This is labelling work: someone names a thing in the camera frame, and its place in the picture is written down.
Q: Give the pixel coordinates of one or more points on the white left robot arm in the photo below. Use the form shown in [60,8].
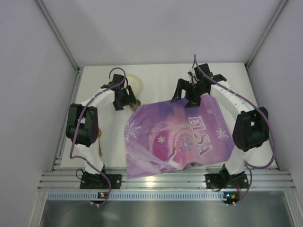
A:
[82,123]

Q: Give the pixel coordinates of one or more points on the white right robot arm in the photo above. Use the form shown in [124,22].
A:
[250,128]

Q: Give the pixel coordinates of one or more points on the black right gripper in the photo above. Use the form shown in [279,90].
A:
[189,92]

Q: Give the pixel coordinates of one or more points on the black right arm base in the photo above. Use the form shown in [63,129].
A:
[217,182]

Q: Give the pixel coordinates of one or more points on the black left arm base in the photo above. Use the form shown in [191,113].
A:
[97,181]

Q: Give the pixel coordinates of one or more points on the aluminium mounting rail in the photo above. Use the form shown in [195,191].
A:
[189,179]

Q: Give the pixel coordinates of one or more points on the cream round plate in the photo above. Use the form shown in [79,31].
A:
[136,84]

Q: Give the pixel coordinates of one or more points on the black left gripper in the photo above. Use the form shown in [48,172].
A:
[128,100]

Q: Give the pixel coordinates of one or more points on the purple Elsa placemat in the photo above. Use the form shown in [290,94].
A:
[166,137]

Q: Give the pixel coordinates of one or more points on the small metal cup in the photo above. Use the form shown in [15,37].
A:
[134,106]

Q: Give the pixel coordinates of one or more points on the gold spoon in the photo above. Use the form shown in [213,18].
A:
[99,145]

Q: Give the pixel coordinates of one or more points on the white slotted cable duct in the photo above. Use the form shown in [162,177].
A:
[142,196]

